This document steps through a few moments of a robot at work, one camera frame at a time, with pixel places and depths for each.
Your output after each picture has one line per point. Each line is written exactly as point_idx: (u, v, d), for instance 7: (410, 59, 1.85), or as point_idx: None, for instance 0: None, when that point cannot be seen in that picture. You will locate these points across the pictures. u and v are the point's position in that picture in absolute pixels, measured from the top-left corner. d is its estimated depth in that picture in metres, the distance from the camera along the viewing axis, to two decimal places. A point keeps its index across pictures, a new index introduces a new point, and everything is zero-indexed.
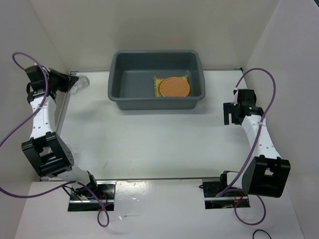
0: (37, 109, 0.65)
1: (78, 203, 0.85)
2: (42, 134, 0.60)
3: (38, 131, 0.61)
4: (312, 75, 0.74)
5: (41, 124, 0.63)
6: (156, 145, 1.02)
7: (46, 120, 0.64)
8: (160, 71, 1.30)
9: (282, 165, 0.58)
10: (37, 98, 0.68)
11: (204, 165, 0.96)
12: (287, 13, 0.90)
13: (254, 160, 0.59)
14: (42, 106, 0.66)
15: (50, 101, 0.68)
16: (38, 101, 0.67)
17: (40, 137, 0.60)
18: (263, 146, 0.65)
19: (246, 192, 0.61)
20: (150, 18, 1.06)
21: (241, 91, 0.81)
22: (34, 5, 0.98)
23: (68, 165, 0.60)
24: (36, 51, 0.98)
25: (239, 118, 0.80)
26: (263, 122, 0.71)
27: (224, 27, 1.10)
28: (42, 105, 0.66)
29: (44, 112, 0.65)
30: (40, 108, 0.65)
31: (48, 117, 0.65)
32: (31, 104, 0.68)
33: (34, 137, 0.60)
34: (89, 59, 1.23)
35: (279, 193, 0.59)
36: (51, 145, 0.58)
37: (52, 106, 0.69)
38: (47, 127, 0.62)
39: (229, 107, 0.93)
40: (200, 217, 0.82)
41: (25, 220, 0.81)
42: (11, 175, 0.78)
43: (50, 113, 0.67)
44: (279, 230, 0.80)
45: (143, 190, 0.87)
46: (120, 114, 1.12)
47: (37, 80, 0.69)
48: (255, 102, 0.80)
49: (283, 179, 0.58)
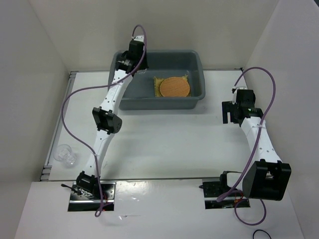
0: (114, 84, 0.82)
1: (78, 203, 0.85)
2: (106, 109, 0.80)
3: (106, 105, 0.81)
4: (312, 75, 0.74)
5: (110, 100, 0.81)
6: (157, 145, 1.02)
7: (114, 98, 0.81)
8: (161, 71, 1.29)
9: (283, 169, 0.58)
10: (121, 69, 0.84)
11: (204, 165, 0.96)
12: (287, 14, 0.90)
13: (254, 164, 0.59)
14: (119, 83, 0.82)
15: (128, 79, 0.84)
16: (120, 74, 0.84)
17: (104, 111, 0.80)
18: (264, 149, 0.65)
19: (247, 196, 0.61)
20: (150, 18, 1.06)
21: (241, 91, 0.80)
22: (35, 5, 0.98)
23: (112, 131, 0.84)
24: (37, 52, 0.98)
25: (239, 120, 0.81)
26: (262, 124, 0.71)
27: (224, 28, 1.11)
28: (118, 82, 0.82)
29: (117, 89, 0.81)
30: (117, 84, 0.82)
31: (117, 98, 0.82)
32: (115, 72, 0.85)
33: (102, 107, 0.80)
34: (89, 59, 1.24)
35: (280, 196, 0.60)
36: (108, 119, 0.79)
37: (128, 81, 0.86)
38: (111, 106, 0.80)
39: (228, 105, 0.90)
40: (200, 217, 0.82)
41: (24, 220, 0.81)
42: (11, 175, 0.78)
43: (122, 89, 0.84)
44: (279, 230, 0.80)
45: (143, 190, 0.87)
46: (120, 114, 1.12)
47: (133, 52, 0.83)
48: (253, 103, 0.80)
49: (284, 183, 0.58)
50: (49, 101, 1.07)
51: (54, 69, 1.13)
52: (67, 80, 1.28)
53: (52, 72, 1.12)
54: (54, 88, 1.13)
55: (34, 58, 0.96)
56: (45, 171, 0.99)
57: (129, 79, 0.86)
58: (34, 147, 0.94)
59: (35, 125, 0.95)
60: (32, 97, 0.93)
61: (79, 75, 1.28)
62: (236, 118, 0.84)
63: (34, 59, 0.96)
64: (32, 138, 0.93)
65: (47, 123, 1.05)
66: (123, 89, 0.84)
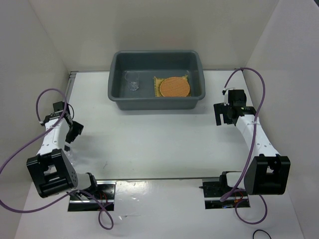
0: (49, 129, 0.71)
1: (78, 203, 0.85)
2: (49, 150, 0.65)
3: (46, 148, 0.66)
4: (312, 75, 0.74)
5: (50, 142, 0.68)
6: (156, 145, 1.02)
7: (55, 139, 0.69)
8: (160, 71, 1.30)
9: (282, 162, 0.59)
10: (51, 119, 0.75)
11: (204, 165, 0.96)
12: (287, 14, 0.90)
13: (254, 160, 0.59)
14: (55, 126, 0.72)
15: (63, 122, 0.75)
16: (52, 122, 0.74)
17: (46, 154, 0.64)
18: (261, 144, 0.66)
19: (251, 193, 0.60)
20: (150, 18, 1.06)
21: (231, 92, 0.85)
22: (34, 5, 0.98)
23: (68, 183, 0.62)
24: (37, 51, 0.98)
25: (233, 119, 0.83)
26: (257, 121, 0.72)
27: (223, 28, 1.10)
28: (55, 125, 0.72)
29: (55, 131, 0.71)
30: (53, 127, 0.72)
31: (58, 138, 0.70)
32: (46, 124, 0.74)
33: (41, 154, 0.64)
34: (88, 59, 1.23)
35: (282, 190, 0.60)
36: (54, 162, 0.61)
37: (65, 126, 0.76)
38: (54, 145, 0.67)
39: (220, 107, 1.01)
40: (200, 216, 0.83)
41: (25, 220, 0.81)
42: (11, 175, 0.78)
43: (61, 132, 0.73)
44: (278, 230, 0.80)
45: (143, 190, 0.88)
46: (119, 114, 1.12)
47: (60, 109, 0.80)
48: (244, 102, 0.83)
49: (284, 176, 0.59)
50: (48, 101, 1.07)
51: (54, 69, 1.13)
52: (67, 80, 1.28)
53: (52, 72, 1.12)
54: (54, 88, 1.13)
55: (34, 58, 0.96)
56: None
57: (66, 126, 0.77)
58: (34, 147, 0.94)
59: (34, 125, 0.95)
60: (31, 97, 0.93)
61: (79, 75, 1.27)
62: (231, 119, 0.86)
63: (34, 59, 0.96)
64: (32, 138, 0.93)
65: None
66: (62, 133, 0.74)
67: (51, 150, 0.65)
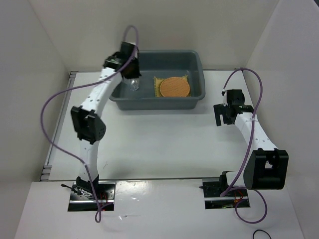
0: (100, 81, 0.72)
1: (78, 203, 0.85)
2: (89, 108, 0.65)
3: (88, 103, 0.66)
4: (312, 75, 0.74)
5: (93, 99, 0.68)
6: (156, 145, 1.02)
7: (98, 97, 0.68)
8: (161, 71, 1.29)
9: (280, 156, 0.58)
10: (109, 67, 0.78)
11: (204, 165, 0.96)
12: (287, 14, 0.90)
13: (253, 154, 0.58)
14: (106, 81, 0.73)
15: (115, 77, 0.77)
16: (107, 72, 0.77)
17: (86, 109, 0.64)
18: (260, 139, 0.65)
19: (250, 187, 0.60)
20: (150, 18, 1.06)
21: (231, 92, 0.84)
22: (34, 5, 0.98)
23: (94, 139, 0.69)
24: (36, 51, 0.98)
25: (231, 118, 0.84)
26: (255, 118, 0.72)
27: (223, 27, 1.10)
28: (105, 80, 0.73)
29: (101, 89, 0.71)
30: (103, 81, 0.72)
31: (101, 97, 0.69)
32: (103, 70, 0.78)
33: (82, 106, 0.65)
34: (88, 59, 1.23)
35: (282, 184, 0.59)
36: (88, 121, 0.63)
37: (116, 80, 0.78)
38: (94, 105, 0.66)
39: (220, 108, 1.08)
40: (200, 216, 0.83)
41: (25, 220, 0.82)
42: (11, 176, 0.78)
43: (108, 88, 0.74)
44: (278, 230, 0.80)
45: (143, 190, 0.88)
46: (119, 114, 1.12)
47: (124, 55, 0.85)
48: (244, 101, 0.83)
49: (283, 169, 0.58)
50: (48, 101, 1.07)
51: (54, 69, 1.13)
52: (67, 80, 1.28)
53: (52, 72, 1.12)
54: (54, 87, 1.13)
55: (34, 57, 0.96)
56: (45, 171, 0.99)
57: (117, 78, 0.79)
58: (34, 147, 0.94)
59: (34, 125, 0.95)
60: (31, 97, 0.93)
61: (79, 75, 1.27)
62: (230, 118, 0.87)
63: (34, 59, 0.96)
64: (31, 137, 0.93)
65: (45, 123, 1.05)
66: (107, 89, 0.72)
67: (91, 109, 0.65)
